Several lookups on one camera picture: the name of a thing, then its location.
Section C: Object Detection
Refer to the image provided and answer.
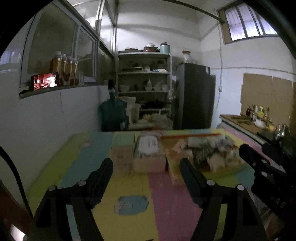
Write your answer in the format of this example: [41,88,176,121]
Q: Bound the side counter with bottles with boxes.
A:
[220,113,292,145]

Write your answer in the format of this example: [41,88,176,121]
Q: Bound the yellow shallow cardboard tray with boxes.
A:
[161,133,246,187]

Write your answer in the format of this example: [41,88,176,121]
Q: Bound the green cardboard box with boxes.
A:
[111,132,135,177]

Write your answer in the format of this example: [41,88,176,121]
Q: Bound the floral tissue box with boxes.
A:
[133,135,167,174]

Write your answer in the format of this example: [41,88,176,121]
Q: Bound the black refrigerator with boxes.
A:
[175,63,215,130]

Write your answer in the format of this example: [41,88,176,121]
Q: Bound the amber glass jar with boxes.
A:
[50,51,62,86]

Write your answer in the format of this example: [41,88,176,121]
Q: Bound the barred window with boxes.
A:
[217,1,278,44]

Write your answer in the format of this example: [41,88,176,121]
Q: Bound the metal storage shelf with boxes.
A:
[116,51,173,116]

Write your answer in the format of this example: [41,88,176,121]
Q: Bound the teal enamel pot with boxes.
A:
[159,42,171,54]

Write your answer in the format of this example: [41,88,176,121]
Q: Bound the black cable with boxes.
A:
[0,146,33,218]

